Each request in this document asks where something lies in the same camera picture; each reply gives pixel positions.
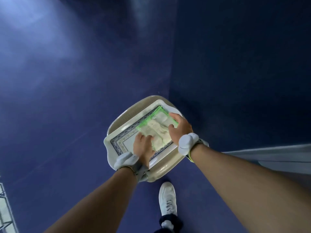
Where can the person's left hand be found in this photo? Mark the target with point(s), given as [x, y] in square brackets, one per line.
[143, 149]

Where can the person's right hand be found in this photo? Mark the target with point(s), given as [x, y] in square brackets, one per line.
[182, 128]

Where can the person's right thumb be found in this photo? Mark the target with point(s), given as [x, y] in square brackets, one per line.
[173, 130]

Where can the person's left fingers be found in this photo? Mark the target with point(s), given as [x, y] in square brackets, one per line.
[143, 137]

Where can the green-zip clear food bag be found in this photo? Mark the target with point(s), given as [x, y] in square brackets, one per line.
[155, 129]

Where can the person's left forearm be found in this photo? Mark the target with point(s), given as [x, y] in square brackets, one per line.
[102, 203]

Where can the person's right forearm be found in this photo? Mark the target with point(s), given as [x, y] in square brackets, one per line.
[243, 189]

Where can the cream tray with blue border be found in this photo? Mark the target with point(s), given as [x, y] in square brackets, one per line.
[126, 133]

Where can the white right wrist tracker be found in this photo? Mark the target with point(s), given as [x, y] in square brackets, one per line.
[187, 143]

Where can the white wrist tracker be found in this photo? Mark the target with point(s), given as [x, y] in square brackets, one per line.
[187, 143]
[125, 161]

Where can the white left wrist tracker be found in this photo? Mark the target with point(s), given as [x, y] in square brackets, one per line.
[125, 161]

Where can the white sneaker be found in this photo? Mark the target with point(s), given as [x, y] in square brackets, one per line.
[167, 197]

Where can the dark trouser leg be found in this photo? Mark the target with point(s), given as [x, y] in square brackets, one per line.
[176, 222]

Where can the white ankle tracker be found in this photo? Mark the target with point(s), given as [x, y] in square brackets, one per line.
[167, 225]

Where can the grey ledge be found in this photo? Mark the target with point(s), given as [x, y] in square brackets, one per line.
[279, 157]

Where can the metal truss frame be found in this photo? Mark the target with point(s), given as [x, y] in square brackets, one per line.
[6, 211]

